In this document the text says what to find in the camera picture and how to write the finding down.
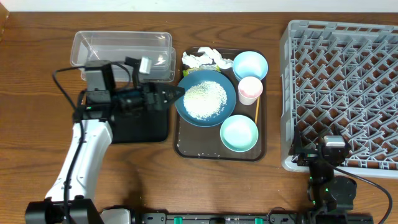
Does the dark blue plate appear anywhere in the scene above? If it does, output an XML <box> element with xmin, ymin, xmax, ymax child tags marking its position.
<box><xmin>175</xmin><ymin>70</ymin><xmax>237</xmax><ymax>127</ymax></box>

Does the pile of white rice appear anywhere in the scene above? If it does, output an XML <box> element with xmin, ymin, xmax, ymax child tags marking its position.
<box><xmin>183</xmin><ymin>81</ymin><xmax>228</xmax><ymax>120</ymax></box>

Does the mint green bowl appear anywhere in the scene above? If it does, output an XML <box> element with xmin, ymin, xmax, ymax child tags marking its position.
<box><xmin>220</xmin><ymin>114</ymin><xmax>259</xmax><ymax>152</ymax></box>

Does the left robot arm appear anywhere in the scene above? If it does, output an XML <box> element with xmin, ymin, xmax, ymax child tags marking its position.
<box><xmin>25</xmin><ymin>57</ymin><xmax>185</xmax><ymax>223</ymax></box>

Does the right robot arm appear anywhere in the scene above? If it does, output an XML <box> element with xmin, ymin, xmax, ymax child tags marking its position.
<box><xmin>292</xmin><ymin>128</ymin><xmax>357</xmax><ymax>223</ymax></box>

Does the black waste tray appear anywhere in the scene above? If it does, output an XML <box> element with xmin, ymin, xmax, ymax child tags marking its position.
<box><xmin>78</xmin><ymin>90</ymin><xmax>169</xmax><ymax>144</ymax></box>

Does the grey dishwasher rack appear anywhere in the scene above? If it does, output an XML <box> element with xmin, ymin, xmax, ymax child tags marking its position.
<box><xmin>280</xmin><ymin>20</ymin><xmax>397</xmax><ymax>179</ymax></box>

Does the crumpled white tissue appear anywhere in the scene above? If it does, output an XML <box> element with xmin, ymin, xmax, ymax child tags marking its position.
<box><xmin>182</xmin><ymin>47</ymin><xmax>233</xmax><ymax>69</ymax></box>

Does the dark brown serving tray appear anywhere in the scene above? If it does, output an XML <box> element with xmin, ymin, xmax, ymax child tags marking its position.
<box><xmin>173</xmin><ymin>47</ymin><xmax>267</xmax><ymax>162</ymax></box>

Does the green snack wrapper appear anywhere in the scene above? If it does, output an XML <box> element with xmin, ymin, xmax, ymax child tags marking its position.
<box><xmin>182</xmin><ymin>65</ymin><xmax>221</xmax><ymax>77</ymax></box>

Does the clear plastic bin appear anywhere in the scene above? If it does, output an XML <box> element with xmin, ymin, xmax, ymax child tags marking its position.
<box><xmin>70</xmin><ymin>30</ymin><xmax>176</xmax><ymax>83</ymax></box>

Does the wooden chopstick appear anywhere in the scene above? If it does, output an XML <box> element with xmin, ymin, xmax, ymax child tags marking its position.
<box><xmin>254</xmin><ymin>96</ymin><xmax>261</xmax><ymax>125</ymax></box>

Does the pink cup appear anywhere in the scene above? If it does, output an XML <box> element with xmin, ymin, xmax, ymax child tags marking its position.
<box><xmin>238</xmin><ymin>77</ymin><xmax>263</xmax><ymax>105</ymax></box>

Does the light blue bowl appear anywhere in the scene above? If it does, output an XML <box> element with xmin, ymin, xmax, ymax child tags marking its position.
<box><xmin>233</xmin><ymin>51</ymin><xmax>269</xmax><ymax>81</ymax></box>

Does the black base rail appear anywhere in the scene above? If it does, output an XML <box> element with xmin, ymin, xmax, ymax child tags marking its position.
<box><xmin>99</xmin><ymin>212</ymin><xmax>374</xmax><ymax>224</ymax></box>

